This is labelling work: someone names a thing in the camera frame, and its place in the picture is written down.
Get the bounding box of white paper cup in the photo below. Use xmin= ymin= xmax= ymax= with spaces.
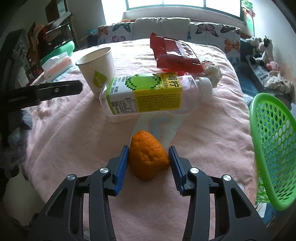
xmin=76 ymin=47 xmax=116 ymax=99

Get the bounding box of orange peel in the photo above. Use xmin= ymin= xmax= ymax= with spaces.
xmin=128 ymin=130 xmax=170 ymax=181

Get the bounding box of lime juice plastic bottle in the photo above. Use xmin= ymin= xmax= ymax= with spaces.
xmin=99 ymin=72 xmax=213 ymax=116

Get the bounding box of white tissue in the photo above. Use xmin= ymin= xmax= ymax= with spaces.
xmin=204 ymin=64 xmax=222 ymax=88

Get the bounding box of red snack bag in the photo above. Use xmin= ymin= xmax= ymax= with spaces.
xmin=150 ymin=33 xmax=205 ymax=75

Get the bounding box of pink tissue pack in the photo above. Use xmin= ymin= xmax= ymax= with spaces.
xmin=42 ymin=52 xmax=73 ymax=82

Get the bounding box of green plastic tub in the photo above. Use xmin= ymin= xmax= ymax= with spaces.
xmin=40 ymin=41 xmax=75 ymax=66

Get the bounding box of dark wooden shelf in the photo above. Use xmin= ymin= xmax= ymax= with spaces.
xmin=25 ymin=1 xmax=79 ymax=82

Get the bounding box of green plastic basket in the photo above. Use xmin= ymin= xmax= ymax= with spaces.
xmin=249 ymin=93 xmax=296 ymax=211

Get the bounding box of left butterfly cushion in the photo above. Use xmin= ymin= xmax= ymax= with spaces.
xmin=97 ymin=22 xmax=134 ymax=45

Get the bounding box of butterfly cushion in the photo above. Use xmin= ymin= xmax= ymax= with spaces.
xmin=188 ymin=22 xmax=241 ymax=71
xmin=97 ymin=22 xmax=134 ymax=45

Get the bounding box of crumpled patterned cloth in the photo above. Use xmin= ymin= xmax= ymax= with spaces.
xmin=263 ymin=70 xmax=293 ymax=94

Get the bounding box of pink plush toy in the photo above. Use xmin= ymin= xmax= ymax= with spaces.
xmin=266 ymin=61 xmax=280 ymax=71

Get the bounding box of cow plush toy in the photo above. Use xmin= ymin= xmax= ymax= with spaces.
xmin=249 ymin=36 xmax=273 ymax=66

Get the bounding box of grey plush toy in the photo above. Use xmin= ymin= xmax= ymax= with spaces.
xmin=246 ymin=36 xmax=262 ymax=50

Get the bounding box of grey plain cushion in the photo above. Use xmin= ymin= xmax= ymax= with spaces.
xmin=132 ymin=18 xmax=190 ymax=41

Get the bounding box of right butterfly cushion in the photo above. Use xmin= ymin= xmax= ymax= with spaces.
xmin=188 ymin=22 xmax=241 ymax=71

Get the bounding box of colourful pinwheel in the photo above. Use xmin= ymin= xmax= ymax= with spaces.
xmin=241 ymin=0 xmax=255 ymax=17

